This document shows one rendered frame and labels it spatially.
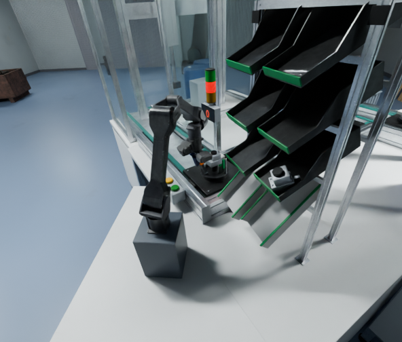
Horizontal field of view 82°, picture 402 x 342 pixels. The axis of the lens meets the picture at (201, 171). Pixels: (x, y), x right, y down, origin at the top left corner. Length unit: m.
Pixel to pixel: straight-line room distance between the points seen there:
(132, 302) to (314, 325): 0.58
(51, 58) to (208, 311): 10.72
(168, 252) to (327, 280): 0.56
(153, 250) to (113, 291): 0.24
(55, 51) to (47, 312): 9.68
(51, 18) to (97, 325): 10.25
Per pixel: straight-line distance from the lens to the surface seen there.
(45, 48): 11.10
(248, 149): 0.86
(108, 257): 1.06
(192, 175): 1.16
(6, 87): 7.54
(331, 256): 1.05
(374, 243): 1.16
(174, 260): 0.83
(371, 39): 0.61
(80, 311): 0.98
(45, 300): 2.22
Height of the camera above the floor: 1.66
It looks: 35 degrees down
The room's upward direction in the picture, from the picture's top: 4 degrees counter-clockwise
